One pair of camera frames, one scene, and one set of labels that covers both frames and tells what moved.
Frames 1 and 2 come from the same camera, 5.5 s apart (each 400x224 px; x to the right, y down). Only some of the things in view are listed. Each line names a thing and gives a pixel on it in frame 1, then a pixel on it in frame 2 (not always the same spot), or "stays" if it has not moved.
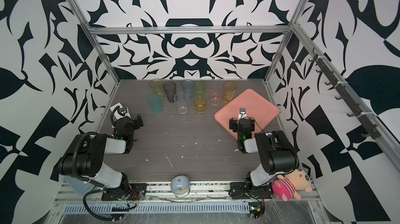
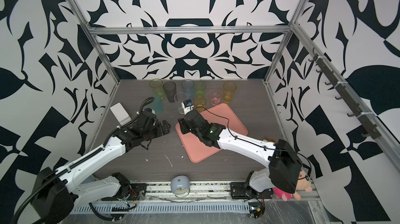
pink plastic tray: (263, 113) to (198, 149)
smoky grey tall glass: (170, 89) stays
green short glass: (199, 88) stays
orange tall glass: (229, 89) stays
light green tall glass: (157, 85) stays
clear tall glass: (181, 99) stays
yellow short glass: (199, 103) stays
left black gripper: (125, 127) to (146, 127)
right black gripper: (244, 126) to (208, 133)
